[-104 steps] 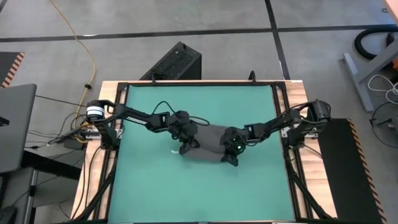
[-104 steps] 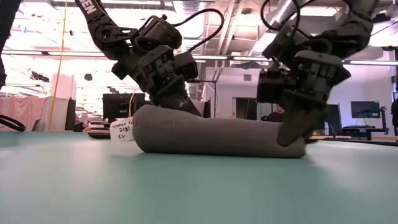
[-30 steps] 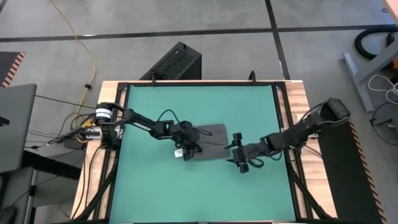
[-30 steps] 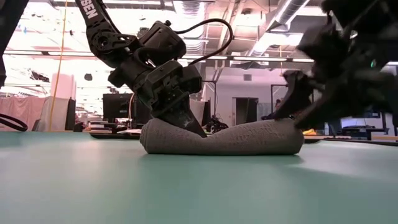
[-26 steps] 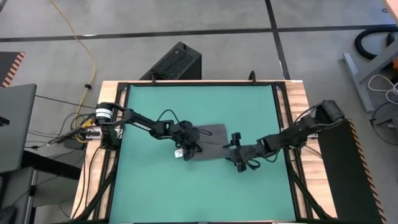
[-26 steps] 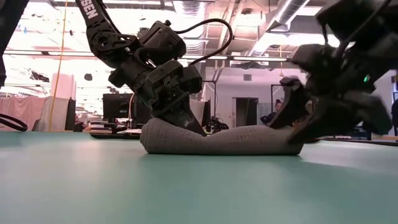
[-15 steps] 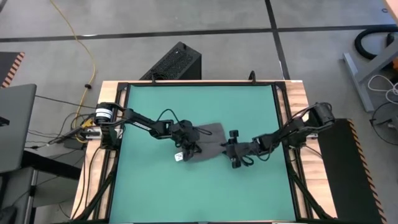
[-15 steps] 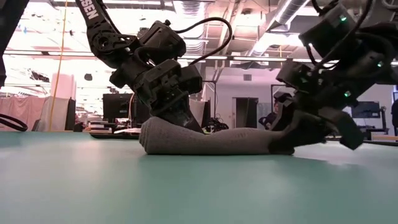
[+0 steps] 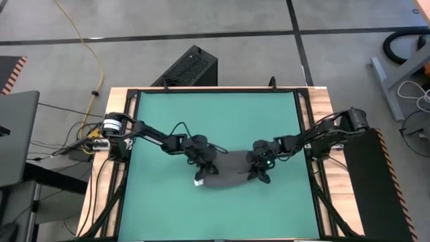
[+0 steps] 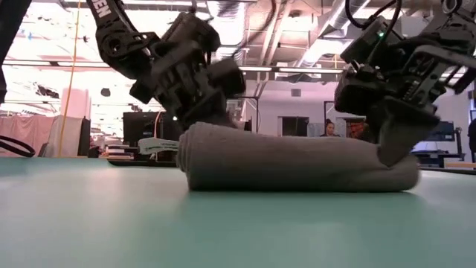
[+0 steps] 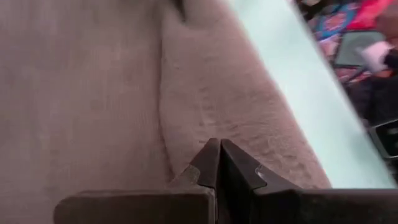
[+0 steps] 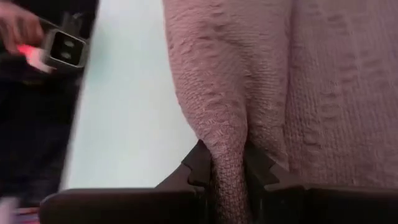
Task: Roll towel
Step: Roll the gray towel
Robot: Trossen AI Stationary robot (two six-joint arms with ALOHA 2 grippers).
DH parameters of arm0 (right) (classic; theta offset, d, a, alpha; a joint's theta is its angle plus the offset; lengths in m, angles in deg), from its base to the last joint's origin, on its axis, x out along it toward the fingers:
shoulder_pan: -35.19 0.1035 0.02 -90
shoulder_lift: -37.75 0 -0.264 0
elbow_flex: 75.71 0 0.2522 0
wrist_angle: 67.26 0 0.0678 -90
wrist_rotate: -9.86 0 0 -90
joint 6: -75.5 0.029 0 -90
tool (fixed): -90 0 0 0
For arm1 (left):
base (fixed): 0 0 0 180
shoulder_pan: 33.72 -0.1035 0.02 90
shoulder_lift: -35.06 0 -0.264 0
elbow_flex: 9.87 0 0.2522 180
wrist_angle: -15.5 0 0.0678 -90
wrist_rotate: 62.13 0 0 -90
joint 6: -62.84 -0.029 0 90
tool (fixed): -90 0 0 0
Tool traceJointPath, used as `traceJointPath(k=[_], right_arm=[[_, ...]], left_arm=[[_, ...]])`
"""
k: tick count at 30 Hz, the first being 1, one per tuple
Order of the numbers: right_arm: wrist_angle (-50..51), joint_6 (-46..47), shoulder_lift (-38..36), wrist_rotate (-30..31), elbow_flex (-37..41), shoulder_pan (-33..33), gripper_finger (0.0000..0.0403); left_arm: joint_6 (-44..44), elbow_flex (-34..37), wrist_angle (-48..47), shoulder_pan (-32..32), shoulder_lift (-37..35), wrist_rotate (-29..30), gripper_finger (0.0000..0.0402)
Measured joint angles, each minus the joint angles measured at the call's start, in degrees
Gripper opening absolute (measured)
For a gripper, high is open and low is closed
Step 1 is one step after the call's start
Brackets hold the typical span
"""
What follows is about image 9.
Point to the grey metal desk leg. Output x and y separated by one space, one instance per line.
386 89

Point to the large black orange-striped floor mat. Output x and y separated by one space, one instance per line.
369 195

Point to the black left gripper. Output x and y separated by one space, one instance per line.
201 151

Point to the wooden table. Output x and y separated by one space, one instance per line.
116 101

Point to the grey towel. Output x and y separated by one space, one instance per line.
231 171

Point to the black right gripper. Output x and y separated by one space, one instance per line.
262 153

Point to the small black orange-striped floor mat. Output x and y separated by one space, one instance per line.
6 70

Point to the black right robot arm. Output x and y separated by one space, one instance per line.
319 132

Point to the black metal table frame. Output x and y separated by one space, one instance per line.
218 90

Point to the black perforated computer tower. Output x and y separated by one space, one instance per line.
191 67

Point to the green table mat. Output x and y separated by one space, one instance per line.
235 114

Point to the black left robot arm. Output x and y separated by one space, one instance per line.
151 136

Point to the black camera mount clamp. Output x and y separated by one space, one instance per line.
272 83

